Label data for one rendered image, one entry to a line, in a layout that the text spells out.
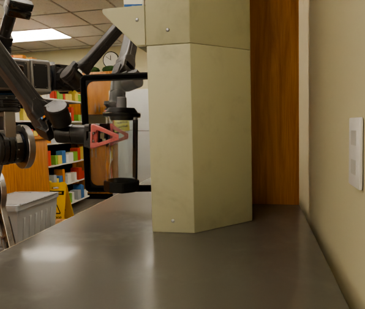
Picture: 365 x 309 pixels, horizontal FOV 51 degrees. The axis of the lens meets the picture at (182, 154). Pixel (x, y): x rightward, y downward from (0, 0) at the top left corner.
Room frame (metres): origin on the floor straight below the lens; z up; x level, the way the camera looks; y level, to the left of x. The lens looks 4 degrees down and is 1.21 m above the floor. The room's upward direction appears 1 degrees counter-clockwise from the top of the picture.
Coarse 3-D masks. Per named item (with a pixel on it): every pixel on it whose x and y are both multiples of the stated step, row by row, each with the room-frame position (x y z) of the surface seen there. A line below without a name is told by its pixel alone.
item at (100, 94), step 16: (128, 80) 1.28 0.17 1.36; (144, 80) 1.27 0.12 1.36; (96, 96) 1.29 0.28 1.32; (112, 96) 1.28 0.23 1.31; (128, 96) 1.28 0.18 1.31; (144, 96) 1.27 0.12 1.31; (96, 112) 1.29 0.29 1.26; (144, 112) 1.27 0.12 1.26; (144, 128) 1.27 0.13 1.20; (144, 144) 1.27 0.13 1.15; (96, 160) 1.29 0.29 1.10; (144, 160) 1.27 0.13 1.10; (96, 176) 1.29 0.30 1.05; (144, 176) 1.27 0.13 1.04
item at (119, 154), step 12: (108, 120) 1.06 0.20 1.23; (120, 120) 1.05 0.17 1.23; (132, 120) 1.07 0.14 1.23; (120, 132) 1.05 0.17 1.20; (132, 132) 1.07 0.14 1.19; (108, 144) 1.07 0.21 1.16; (120, 144) 1.05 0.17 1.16; (132, 144) 1.07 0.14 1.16; (108, 156) 1.07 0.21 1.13; (120, 156) 1.05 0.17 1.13; (132, 156) 1.07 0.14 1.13; (108, 168) 1.07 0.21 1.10; (120, 168) 1.06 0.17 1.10; (132, 168) 1.07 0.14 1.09; (108, 180) 1.07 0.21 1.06; (120, 180) 1.06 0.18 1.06; (132, 180) 1.07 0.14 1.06
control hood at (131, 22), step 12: (108, 12) 0.98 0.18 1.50; (120, 12) 0.97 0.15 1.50; (132, 12) 0.97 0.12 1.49; (144, 12) 0.96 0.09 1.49; (120, 24) 0.97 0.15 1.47; (132, 24) 0.97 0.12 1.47; (144, 24) 0.96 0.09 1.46; (132, 36) 0.97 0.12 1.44; (144, 36) 0.96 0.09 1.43; (144, 48) 0.99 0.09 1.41
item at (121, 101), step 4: (120, 100) 1.08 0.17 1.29; (124, 100) 1.09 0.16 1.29; (120, 104) 1.08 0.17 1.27; (124, 104) 1.09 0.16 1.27; (108, 108) 1.08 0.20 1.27; (112, 108) 1.06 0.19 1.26; (116, 108) 1.06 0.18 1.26; (120, 108) 1.06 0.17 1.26; (124, 108) 1.06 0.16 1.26; (128, 108) 1.07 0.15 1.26; (132, 108) 1.08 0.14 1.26; (128, 112) 1.06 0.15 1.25; (132, 112) 1.07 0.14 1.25; (136, 112) 1.08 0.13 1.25
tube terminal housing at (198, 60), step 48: (192, 0) 0.94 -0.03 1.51; (240, 0) 1.03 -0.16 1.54; (192, 48) 0.94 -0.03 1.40; (240, 48) 1.03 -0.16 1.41; (192, 96) 0.94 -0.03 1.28; (240, 96) 1.03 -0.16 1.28; (192, 144) 0.94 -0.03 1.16; (240, 144) 1.03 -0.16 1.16; (192, 192) 0.94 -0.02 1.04; (240, 192) 1.02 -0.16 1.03
